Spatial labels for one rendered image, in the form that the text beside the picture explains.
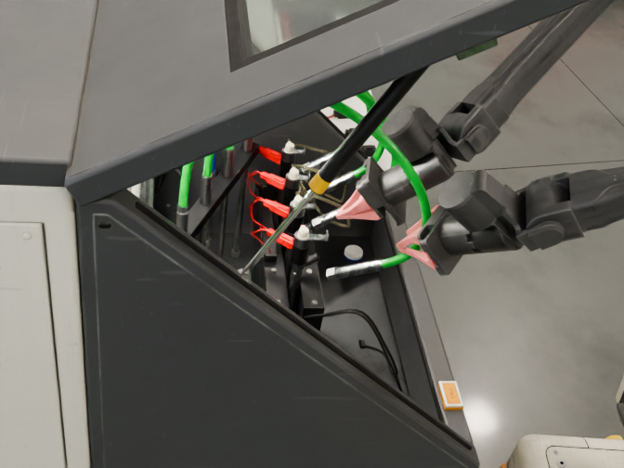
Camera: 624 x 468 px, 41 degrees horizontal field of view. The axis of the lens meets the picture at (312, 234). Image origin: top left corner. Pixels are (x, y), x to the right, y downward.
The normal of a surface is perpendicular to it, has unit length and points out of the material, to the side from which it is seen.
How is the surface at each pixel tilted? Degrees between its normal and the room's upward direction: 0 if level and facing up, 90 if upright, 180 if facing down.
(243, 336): 90
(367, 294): 0
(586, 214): 99
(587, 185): 38
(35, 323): 90
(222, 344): 90
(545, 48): 61
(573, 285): 0
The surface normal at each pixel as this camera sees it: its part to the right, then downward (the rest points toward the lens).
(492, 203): -0.16, 0.77
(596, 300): 0.14, -0.75
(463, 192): -0.69, -0.53
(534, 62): 0.37, 0.22
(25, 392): 0.11, 0.66
